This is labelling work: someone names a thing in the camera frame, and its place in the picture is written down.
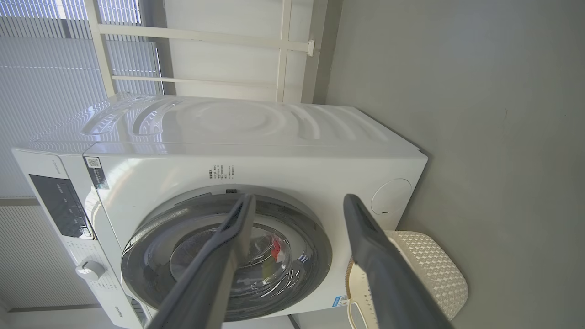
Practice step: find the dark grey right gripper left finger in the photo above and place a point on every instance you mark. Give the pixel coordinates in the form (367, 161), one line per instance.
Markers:
(215, 274)

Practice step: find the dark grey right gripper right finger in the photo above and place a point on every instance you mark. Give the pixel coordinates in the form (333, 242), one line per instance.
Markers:
(384, 274)

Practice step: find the red white striped garment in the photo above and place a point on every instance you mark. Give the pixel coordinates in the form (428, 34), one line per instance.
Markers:
(275, 250)

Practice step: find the black washing machine door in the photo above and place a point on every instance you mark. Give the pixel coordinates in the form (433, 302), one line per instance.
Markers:
(151, 256)

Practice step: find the cream perforated laundry basket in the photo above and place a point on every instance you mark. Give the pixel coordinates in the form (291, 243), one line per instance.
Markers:
(434, 269)

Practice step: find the white front-load washing machine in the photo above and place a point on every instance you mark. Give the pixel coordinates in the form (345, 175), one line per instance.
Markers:
(274, 164)

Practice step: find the white washing machine dial knob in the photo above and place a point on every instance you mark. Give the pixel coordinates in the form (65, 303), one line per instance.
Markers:
(90, 269)

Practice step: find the black washing machine display panel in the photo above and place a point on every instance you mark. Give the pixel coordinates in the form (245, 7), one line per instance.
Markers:
(61, 205)

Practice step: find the blue energy label sticker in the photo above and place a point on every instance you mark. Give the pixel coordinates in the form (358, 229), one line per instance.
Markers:
(341, 300)

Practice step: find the round white filter cover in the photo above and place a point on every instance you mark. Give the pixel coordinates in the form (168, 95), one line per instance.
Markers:
(390, 196)

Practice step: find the grey window blinds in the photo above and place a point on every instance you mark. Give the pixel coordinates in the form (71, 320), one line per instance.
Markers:
(45, 91)
(32, 256)

